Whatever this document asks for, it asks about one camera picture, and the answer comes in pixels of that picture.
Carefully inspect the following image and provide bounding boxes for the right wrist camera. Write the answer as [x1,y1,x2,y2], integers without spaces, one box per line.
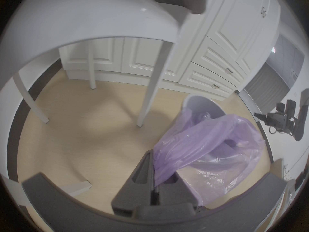
[276,100,297,116]

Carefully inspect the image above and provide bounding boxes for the grey curtain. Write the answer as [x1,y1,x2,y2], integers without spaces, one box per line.
[244,62,290,108]

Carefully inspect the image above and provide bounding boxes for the white wardrobe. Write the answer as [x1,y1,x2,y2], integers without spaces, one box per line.
[59,0,281,102]

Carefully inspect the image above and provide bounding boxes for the white trash bin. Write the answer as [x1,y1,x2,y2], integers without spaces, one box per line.
[177,94,242,208]

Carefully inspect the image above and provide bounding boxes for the purple plastic bag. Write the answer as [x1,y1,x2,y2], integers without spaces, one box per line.
[153,111,266,206]

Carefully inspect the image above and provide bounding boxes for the white chair dark grey seat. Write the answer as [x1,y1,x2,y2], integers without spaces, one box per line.
[0,0,210,198]

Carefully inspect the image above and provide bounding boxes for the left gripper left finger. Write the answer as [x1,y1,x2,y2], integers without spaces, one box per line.
[111,151,155,214]

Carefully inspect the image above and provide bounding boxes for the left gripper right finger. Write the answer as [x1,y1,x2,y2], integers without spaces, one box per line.
[154,172,199,213]

